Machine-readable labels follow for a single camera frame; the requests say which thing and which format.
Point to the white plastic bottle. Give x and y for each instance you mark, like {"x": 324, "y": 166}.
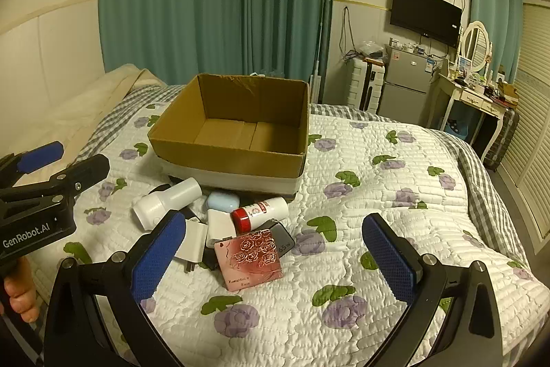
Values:
{"x": 165, "y": 201}

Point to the dark grey power bank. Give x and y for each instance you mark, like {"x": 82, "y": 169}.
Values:
{"x": 283, "y": 240}

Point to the cream blanket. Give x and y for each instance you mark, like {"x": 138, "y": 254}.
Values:
{"x": 94, "y": 109}

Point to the light blue earbud case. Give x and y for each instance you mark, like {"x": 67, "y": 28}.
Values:
{"x": 222, "y": 202}

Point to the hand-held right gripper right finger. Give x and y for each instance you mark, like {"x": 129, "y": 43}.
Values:
{"x": 390, "y": 260}

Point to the clear plastic bag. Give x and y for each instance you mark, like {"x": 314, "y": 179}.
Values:
{"x": 369, "y": 50}

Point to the white padded headboard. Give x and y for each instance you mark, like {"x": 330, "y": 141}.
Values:
{"x": 47, "y": 61}

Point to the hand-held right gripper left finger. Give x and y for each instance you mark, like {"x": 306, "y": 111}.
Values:
{"x": 158, "y": 260}

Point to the white pole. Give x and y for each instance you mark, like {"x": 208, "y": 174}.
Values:
{"x": 318, "y": 57}

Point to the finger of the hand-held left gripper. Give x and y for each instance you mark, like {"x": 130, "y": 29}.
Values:
{"x": 39, "y": 158}
{"x": 86, "y": 173}

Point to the white louvred wardrobe doors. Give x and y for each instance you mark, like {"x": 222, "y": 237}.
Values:
{"x": 535, "y": 113}

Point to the cardboard box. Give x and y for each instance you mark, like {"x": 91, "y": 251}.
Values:
{"x": 240, "y": 109}

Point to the pink rose card box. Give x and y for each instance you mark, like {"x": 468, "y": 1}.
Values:
{"x": 251, "y": 259}

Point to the narrow teal curtain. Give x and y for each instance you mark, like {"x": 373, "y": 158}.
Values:
{"x": 494, "y": 6}

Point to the floral quilted bedspread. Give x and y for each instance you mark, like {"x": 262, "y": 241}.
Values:
{"x": 365, "y": 199}

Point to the white ribbed suitcase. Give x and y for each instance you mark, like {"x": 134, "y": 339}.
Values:
{"x": 365, "y": 85}

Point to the person's left hand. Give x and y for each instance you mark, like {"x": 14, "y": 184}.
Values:
{"x": 20, "y": 291}

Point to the white dressing table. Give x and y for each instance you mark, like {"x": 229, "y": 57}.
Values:
{"x": 468, "y": 96}

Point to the white bottle with red cap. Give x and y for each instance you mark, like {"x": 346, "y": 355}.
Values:
{"x": 262, "y": 212}

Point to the blue stool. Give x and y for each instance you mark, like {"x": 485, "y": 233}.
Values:
{"x": 456, "y": 126}

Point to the small brown box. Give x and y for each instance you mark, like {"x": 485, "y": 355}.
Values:
{"x": 509, "y": 89}

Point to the white plug adapter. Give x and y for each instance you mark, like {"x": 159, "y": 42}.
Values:
{"x": 192, "y": 240}

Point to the white oval mirror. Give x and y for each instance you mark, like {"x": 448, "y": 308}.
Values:
{"x": 475, "y": 44}

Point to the grey refrigerator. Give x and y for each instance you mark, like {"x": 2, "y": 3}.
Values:
{"x": 406, "y": 83}

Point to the white rectangular charger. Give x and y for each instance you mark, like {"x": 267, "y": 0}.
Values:
{"x": 220, "y": 226}

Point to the grey checked bed sheet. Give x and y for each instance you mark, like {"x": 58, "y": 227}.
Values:
{"x": 485, "y": 186}

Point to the black wall television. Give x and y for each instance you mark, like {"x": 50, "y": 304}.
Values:
{"x": 425, "y": 14}

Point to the dark suitcase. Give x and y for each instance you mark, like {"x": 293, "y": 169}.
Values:
{"x": 502, "y": 139}

